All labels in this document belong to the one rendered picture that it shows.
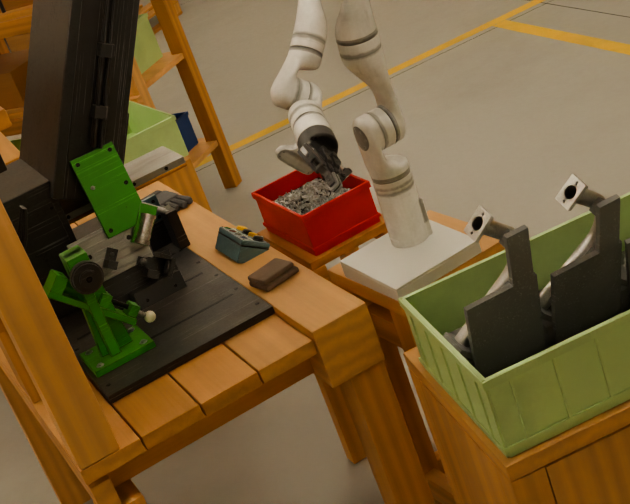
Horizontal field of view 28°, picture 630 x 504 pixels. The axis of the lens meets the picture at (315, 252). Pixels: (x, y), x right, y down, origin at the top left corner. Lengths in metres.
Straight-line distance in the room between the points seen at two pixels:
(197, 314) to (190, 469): 1.27
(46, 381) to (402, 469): 0.88
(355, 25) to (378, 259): 0.56
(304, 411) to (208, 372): 1.49
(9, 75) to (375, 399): 3.71
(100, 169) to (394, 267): 0.77
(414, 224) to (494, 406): 0.76
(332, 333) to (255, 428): 1.54
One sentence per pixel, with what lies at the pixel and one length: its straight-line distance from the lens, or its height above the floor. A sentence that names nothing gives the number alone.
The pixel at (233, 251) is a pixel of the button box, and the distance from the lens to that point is 3.12.
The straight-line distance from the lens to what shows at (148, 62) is 5.99.
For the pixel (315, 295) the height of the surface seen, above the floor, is 0.90.
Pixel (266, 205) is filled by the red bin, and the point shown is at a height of 0.90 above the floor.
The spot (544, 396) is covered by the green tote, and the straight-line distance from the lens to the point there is 2.27.
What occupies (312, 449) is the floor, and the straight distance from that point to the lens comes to 3.98.
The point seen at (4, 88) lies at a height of 0.83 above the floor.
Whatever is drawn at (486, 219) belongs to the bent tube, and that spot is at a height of 1.19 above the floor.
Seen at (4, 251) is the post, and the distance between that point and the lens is 2.40.
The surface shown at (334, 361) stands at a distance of 2.72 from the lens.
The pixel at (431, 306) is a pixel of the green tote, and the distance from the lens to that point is 2.57.
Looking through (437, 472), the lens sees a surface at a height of 0.24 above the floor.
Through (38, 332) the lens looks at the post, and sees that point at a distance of 2.46.
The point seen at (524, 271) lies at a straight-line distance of 2.28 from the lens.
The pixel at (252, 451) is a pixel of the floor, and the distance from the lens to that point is 4.10.
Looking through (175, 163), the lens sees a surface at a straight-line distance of 3.27.
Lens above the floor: 2.13
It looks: 24 degrees down
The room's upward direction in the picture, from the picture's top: 20 degrees counter-clockwise
